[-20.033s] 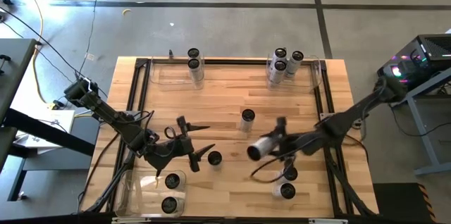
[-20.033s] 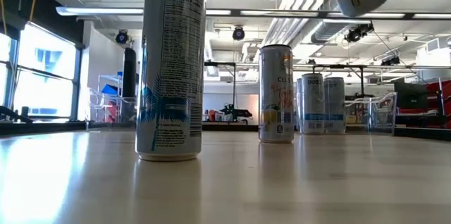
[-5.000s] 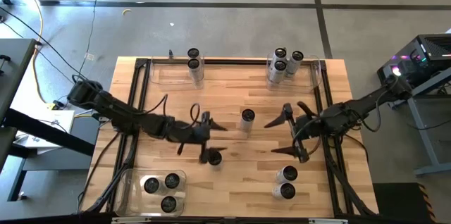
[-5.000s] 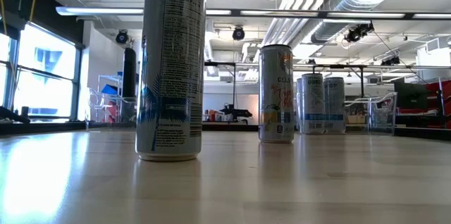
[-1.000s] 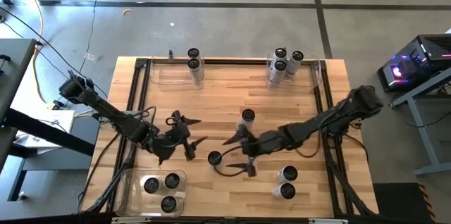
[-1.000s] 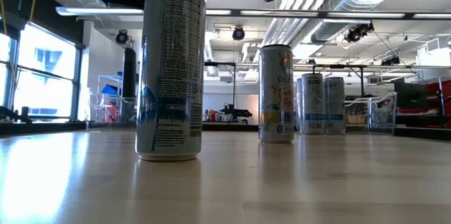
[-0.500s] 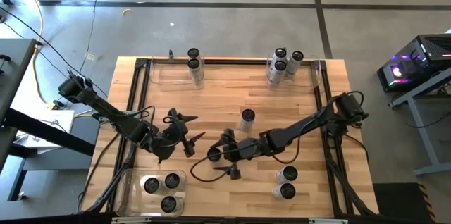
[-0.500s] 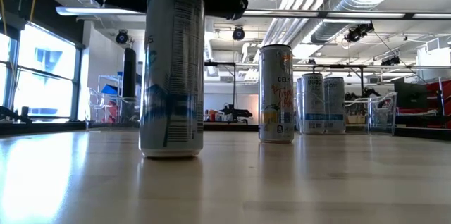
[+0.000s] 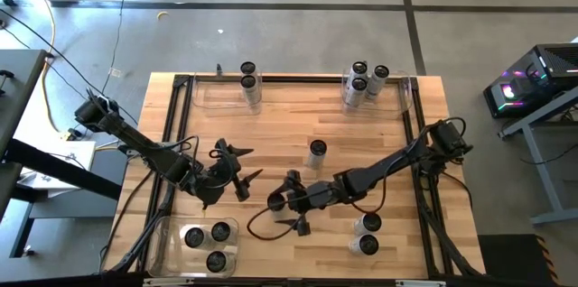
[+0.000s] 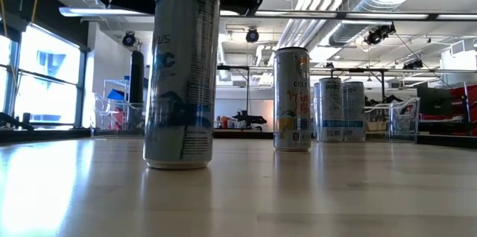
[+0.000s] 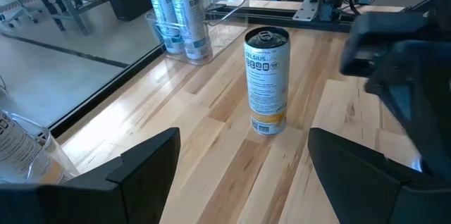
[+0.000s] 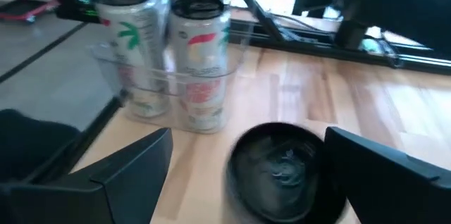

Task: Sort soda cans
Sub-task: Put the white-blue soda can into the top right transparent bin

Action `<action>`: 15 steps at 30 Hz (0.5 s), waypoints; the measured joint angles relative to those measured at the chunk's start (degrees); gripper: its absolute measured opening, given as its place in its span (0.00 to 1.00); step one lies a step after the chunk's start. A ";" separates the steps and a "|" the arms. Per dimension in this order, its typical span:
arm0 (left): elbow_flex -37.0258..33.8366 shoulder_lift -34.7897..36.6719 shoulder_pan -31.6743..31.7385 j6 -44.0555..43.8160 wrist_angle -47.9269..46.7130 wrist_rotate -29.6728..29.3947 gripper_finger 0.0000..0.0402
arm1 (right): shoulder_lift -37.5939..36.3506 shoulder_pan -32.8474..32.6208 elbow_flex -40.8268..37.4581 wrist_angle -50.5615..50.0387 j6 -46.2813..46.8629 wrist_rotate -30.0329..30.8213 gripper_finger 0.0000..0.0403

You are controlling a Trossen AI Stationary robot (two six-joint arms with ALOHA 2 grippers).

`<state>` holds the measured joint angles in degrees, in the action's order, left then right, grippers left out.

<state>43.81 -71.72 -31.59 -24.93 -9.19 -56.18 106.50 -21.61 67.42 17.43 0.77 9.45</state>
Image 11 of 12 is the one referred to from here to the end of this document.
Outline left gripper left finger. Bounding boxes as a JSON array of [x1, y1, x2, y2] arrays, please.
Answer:
[[0, 127, 181, 224]]

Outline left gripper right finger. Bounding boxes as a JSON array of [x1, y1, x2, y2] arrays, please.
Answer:
[[308, 127, 451, 224]]

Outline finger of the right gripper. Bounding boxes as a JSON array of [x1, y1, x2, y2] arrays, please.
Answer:
[[364, 75, 451, 182]]

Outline blue band Celsius can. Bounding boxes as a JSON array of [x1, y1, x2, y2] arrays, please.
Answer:
[[171, 0, 214, 61], [148, 0, 186, 55]]

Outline clear plastic bin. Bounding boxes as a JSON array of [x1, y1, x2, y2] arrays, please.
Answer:
[[144, 0, 252, 66], [0, 111, 81, 185]]

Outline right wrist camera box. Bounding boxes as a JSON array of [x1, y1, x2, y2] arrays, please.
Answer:
[[340, 11, 431, 77]]

